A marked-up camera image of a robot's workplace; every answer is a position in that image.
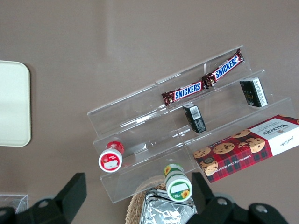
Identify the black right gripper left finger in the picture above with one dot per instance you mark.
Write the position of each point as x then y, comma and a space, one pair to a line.
67, 198

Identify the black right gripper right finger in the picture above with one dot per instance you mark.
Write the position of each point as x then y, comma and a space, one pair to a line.
210, 200

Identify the oval wicker basket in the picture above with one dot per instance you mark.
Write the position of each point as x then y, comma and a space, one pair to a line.
136, 205

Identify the beige rectangular serving tray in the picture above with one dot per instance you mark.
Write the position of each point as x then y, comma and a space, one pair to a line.
12, 102

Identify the green lidded yogurt cup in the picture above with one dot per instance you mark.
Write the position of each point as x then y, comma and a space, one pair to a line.
178, 185

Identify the silver foil packet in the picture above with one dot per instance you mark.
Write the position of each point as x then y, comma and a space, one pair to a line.
163, 210

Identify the clear acrylic bottle rack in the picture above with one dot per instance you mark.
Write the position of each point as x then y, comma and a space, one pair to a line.
14, 201

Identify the red lidded yogurt cup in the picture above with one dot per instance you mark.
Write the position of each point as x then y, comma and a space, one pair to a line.
111, 157

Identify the red tartan cookie box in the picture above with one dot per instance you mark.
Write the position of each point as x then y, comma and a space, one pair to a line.
245, 149

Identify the small black carton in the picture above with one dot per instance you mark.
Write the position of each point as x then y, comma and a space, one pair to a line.
254, 92
195, 117

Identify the clear acrylic stepped shelf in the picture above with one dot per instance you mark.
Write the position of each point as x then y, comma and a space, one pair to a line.
233, 109
130, 121

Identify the brown Snickers bar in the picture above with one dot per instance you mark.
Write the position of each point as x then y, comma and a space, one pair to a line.
226, 68
187, 91

